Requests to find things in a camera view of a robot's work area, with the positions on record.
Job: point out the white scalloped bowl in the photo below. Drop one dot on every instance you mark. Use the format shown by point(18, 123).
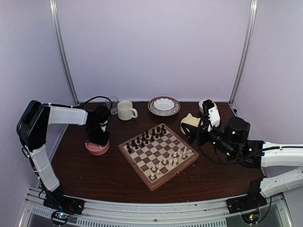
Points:
point(163, 104)

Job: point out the yellow cat-ear bowl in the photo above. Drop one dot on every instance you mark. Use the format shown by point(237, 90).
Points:
point(189, 120)

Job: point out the front aluminium rail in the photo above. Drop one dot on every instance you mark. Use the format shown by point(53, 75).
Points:
point(212, 213)

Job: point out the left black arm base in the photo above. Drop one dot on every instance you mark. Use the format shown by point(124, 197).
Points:
point(69, 205)

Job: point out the white chess queen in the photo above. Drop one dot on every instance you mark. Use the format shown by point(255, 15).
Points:
point(170, 164)

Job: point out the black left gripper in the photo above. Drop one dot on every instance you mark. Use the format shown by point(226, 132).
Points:
point(104, 140)

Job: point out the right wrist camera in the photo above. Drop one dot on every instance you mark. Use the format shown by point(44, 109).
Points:
point(211, 112)

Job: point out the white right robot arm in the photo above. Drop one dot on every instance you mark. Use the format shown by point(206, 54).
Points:
point(232, 147)

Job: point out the right aluminium frame post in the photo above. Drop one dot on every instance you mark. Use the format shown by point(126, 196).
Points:
point(245, 51)

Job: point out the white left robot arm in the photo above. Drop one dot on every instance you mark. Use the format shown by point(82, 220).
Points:
point(33, 126)

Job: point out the pink cat-ear bowl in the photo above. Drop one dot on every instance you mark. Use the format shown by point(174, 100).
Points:
point(96, 149)

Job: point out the left aluminium frame post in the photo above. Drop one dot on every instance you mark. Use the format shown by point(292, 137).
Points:
point(62, 52)

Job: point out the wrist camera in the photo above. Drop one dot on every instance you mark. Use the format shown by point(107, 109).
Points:
point(211, 112)
point(103, 125)

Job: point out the aluminium frame post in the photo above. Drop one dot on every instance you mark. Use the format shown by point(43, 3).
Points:
point(245, 51)
point(62, 52)

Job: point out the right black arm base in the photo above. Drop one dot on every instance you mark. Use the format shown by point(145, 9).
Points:
point(245, 203)

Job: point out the patterned brown rim plate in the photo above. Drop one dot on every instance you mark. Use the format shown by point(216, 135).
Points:
point(171, 112)

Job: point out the clear drinking glass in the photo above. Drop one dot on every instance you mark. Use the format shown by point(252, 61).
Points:
point(111, 104)

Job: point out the white chess piece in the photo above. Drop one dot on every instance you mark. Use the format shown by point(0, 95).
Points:
point(180, 158)

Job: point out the wooden chess board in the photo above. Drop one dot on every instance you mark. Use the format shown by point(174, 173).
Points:
point(157, 148)

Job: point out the cream ribbed mug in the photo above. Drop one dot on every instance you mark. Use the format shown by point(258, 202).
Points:
point(126, 111)

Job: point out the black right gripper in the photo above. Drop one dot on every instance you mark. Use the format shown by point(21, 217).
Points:
point(193, 131)

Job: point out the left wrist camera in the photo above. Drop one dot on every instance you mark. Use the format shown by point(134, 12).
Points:
point(103, 125)

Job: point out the white floral small bowl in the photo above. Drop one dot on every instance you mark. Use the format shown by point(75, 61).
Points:
point(201, 105)

